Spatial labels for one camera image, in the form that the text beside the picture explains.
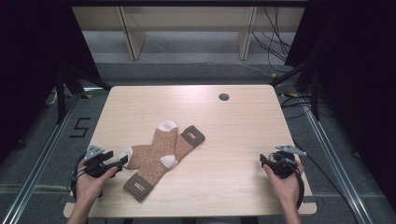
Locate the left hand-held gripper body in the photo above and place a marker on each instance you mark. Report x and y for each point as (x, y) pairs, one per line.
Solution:
(95, 163)

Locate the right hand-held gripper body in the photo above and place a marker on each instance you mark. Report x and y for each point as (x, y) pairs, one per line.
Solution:
(282, 164)

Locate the brown sock with white toe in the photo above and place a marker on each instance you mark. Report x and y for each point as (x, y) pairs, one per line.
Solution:
(155, 155)
(190, 140)

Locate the person's right hand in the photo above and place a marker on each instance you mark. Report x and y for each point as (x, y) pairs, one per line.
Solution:
(285, 188)

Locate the person's left hand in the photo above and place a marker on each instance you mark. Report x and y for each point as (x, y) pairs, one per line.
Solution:
(88, 186)

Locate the grey round table grommet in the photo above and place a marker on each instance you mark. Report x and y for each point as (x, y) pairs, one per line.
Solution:
(223, 96)

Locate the black metal stand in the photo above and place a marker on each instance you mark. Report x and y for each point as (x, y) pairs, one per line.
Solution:
(62, 93)
(313, 93)

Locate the black curtain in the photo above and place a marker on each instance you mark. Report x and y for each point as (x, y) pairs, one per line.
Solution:
(31, 62)
(358, 77)

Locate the light wooden shelf unit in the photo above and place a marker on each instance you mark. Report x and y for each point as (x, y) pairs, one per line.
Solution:
(186, 21)

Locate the metal floor rail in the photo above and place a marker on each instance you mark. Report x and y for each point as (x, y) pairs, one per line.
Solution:
(336, 168)
(37, 168)

